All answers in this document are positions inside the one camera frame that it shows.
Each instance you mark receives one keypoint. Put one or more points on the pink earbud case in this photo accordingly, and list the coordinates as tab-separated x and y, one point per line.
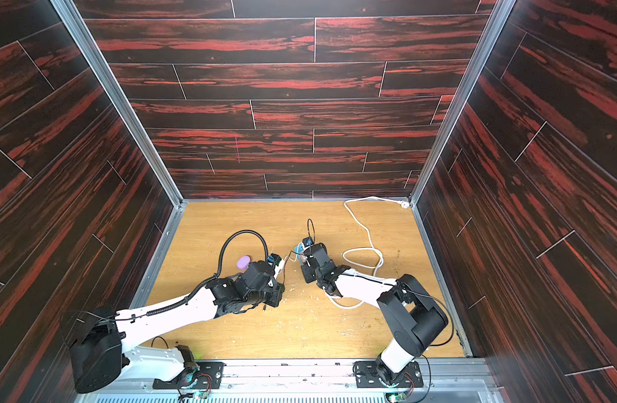
243	262

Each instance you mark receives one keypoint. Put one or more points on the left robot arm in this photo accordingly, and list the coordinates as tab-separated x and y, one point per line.
107	345

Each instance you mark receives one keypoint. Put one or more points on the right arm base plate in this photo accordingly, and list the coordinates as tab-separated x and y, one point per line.
373	374

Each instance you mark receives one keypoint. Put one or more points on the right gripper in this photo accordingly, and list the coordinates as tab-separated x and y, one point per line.
308	267

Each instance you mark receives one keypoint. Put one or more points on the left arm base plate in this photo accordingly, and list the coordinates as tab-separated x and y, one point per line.
205	376

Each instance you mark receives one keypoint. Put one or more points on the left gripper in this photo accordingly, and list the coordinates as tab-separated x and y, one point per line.
278	292

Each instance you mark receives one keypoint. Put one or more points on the teal power strip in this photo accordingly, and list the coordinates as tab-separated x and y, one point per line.
299	251

